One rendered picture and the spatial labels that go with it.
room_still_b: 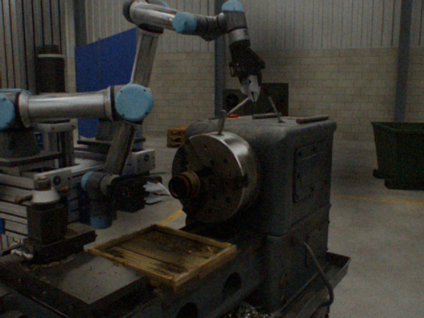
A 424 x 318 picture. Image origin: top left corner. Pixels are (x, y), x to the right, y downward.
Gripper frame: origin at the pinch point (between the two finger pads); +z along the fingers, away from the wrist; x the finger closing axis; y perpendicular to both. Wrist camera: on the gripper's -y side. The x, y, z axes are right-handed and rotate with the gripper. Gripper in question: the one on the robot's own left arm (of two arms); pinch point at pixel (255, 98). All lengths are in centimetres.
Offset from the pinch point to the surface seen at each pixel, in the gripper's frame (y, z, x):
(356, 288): -144, 132, -33
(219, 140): 18.8, 12.7, -5.9
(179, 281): 54, 47, -3
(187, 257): 39, 46, -12
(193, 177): 28.8, 22.5, -11.9
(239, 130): 1.2, 10.0, -8.6
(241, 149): 13.3, 17.0, -1.7
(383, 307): -128, 138, -12
